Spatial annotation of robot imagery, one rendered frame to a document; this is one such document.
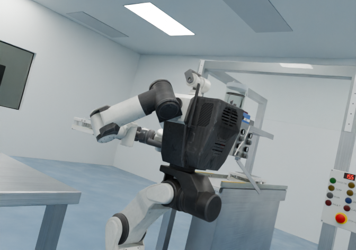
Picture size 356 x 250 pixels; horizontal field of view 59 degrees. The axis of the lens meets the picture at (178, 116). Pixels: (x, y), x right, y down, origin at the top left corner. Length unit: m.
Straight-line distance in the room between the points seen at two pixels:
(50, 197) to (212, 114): 0.67
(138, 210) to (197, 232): 0.88
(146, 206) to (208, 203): 0.31
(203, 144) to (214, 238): 1.14
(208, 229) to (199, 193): 1.00
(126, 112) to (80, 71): 5.92
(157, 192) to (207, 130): 0.36
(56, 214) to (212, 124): 0.64
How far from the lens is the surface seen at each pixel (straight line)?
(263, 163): 5.69
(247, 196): 2.45
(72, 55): 7.02
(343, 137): 1.78
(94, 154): 7.62
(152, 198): 1.40
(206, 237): 2.28
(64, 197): 0.90
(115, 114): 1.23
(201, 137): 1.24
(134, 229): 1.55
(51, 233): 0.94
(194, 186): 1.28
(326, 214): 1.72
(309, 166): 5.44
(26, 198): 0.84
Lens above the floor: 1.06
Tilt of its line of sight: 4 degrees up
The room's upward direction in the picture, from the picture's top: 13 degrees clockwise
